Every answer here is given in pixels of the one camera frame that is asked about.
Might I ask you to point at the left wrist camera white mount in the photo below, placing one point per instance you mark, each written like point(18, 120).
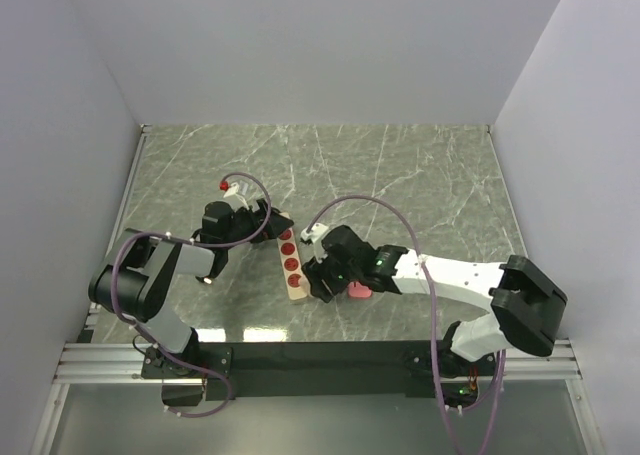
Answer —
point(234, 194)

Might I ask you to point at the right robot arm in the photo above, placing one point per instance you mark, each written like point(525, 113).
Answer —
point(522, 306)

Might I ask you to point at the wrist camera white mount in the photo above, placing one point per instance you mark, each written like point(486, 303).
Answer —
point(314, 234)
point(234, 194)

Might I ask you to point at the beige power strip red sockets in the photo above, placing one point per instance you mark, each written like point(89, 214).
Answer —
point(297, 285)

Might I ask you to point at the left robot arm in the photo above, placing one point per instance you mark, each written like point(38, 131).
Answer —
point(134, 278)

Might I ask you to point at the pink flat plug adapter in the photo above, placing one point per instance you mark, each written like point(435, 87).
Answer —
point(358, 291)

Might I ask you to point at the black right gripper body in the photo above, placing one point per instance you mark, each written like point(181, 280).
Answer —
point(350, 271)

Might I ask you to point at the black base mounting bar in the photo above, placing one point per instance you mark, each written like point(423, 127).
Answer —
point(276, 369)

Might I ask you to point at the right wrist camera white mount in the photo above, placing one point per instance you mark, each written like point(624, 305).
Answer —
point(314, 234)

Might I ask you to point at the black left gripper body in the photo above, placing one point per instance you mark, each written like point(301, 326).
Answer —
point(245, 223)

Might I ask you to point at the aluminium frame rail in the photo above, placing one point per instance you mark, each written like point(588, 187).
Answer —
point(99, 364)

